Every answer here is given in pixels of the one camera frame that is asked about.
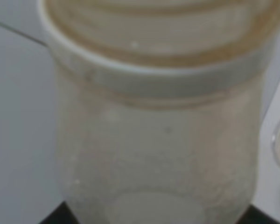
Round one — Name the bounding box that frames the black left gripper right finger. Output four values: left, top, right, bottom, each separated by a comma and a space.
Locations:
241, 206, 280, 224

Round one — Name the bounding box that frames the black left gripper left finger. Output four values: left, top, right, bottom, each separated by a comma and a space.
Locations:
40, 203, 78, 224

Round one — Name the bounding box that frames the clear plastic drink bottle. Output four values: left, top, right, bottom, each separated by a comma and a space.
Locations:
37, 0, 280, 224

